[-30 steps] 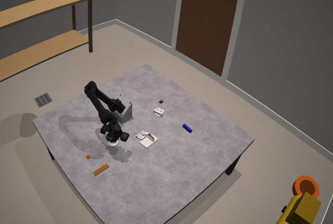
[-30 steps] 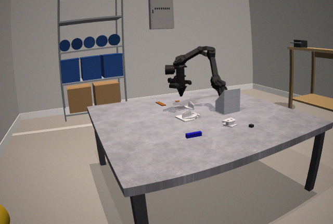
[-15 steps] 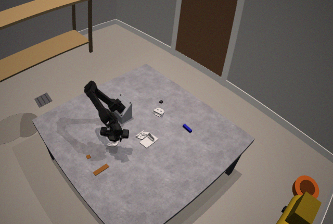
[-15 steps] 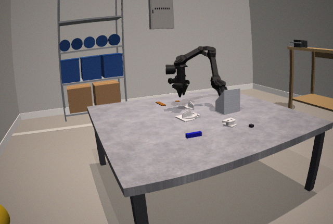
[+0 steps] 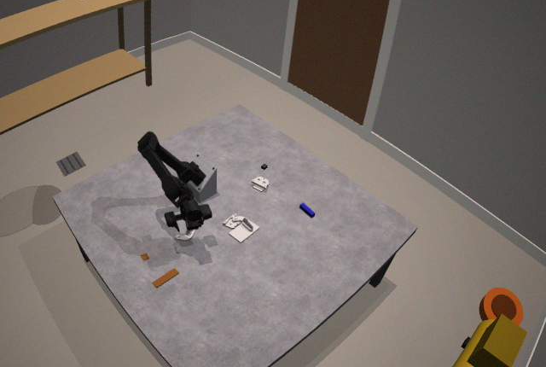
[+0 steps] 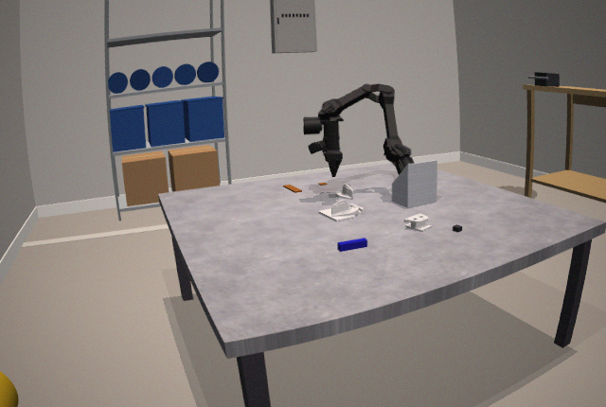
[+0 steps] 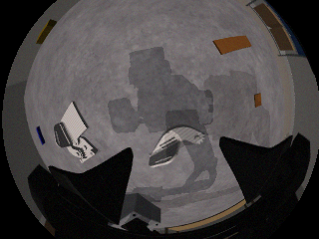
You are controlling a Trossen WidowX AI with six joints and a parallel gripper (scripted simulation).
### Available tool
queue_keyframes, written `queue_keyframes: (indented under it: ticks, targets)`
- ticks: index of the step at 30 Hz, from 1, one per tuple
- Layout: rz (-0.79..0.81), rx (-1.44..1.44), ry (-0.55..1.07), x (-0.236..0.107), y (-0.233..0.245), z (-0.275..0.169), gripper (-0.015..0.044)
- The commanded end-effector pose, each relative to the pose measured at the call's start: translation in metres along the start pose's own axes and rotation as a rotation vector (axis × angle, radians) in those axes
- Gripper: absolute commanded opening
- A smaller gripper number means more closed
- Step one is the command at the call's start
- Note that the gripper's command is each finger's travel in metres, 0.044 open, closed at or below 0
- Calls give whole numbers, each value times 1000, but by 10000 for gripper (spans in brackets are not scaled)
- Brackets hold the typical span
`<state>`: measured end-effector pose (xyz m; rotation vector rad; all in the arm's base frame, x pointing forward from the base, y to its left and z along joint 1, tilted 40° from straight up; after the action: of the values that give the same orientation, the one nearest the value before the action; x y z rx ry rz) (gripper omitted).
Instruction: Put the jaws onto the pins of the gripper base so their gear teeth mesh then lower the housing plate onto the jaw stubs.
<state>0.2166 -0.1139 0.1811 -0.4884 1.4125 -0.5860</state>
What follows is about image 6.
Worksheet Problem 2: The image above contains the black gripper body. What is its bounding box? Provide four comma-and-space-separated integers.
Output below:
323, 133, 343, 160

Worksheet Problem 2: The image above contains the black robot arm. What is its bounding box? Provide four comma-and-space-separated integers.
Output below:
303, 84, 414, 175

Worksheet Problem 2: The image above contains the brown flat rectangular plate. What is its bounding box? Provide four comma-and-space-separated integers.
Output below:
284, 185, 302, 193

